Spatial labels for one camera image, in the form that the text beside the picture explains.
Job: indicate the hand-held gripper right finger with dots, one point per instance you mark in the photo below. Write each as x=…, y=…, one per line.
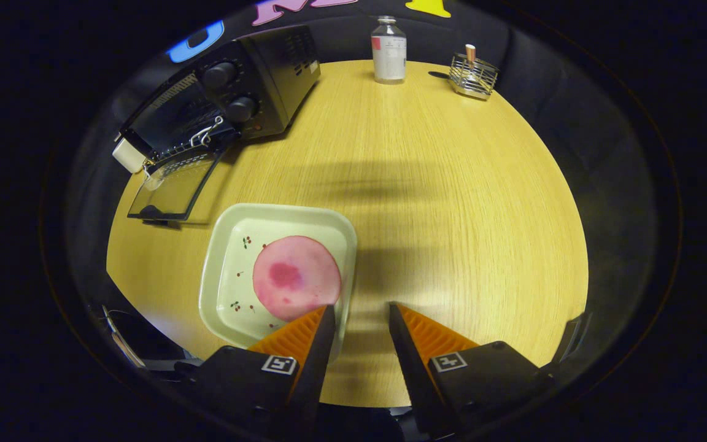
x=412, y=368

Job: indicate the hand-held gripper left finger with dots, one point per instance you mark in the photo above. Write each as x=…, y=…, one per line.
x=316, y=362

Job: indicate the pink round ham slice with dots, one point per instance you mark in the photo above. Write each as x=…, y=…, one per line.
x=295, y=276

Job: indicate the cream square plate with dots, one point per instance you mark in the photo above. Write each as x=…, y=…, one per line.
x=231, y=245

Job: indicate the black toaster oven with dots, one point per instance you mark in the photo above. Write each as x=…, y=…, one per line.
x=280, y=67

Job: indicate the white bread toaster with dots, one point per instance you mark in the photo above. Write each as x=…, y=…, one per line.
x=126, y=155

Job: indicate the clear glass bottle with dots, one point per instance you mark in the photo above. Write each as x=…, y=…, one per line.
x=388, y=58

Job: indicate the small wooden stick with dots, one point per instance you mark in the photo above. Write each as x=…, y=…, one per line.
x=470, y=54

